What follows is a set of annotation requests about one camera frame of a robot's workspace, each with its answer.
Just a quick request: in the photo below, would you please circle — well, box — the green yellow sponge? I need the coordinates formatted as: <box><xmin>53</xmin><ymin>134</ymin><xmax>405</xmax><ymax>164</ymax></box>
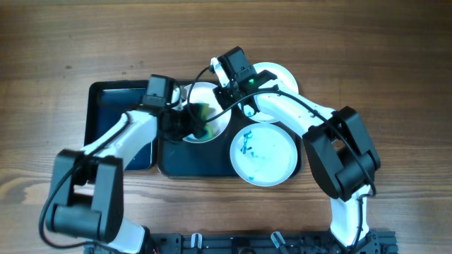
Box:
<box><xmin>189</xmin><ymin>103</ymin><xmax>215</xmax><ymax>141</ymax></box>

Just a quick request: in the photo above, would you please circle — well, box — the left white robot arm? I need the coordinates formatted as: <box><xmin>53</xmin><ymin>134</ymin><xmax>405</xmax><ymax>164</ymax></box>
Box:
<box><xmin>38</xmin><ymin>74</ymin><xmax>195</xmax><ymax>253</ymax></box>

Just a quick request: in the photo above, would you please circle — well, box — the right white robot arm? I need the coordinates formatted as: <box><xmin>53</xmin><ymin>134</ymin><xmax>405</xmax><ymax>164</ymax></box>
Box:
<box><xmin>209</xmin><ymin>47</ymin><xmax>381</xmax><ymax>253</ymax></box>

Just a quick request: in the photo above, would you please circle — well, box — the large dark tray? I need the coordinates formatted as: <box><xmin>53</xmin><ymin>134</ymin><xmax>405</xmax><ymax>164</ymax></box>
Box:
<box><xmin>157</xmin><ymin>79</ymin><xmax>303</xmax><ymax>178</ymax></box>

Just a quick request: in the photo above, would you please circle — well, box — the small dark blue tray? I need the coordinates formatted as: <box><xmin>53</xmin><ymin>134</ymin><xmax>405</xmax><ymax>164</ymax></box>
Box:
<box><xmin>83</xmin><ymin>80</ymin><xmax>158</xmax><ymax>171</ymax></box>

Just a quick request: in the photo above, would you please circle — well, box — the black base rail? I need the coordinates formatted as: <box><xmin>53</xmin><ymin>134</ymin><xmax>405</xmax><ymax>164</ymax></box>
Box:
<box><xmin>84</xmin><ymin>231</ymin><xmax>398</xmax><ymax>254</ymax></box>

